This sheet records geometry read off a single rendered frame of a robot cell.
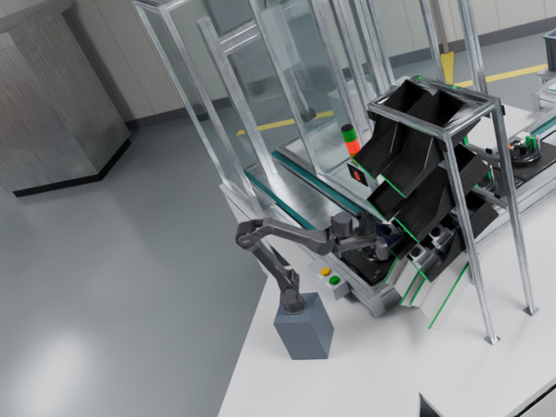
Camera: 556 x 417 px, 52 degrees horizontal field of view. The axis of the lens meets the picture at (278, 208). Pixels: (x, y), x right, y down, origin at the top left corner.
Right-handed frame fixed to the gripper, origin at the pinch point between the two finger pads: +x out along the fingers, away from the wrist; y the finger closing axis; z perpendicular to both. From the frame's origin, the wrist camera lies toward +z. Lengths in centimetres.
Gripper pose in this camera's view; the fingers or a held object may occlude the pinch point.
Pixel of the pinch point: (389, 232)
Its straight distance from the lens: 188.4
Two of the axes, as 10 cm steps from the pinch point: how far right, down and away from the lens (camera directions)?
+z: -1.1, -8.2, -5.7
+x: 9.8, -2.0, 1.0
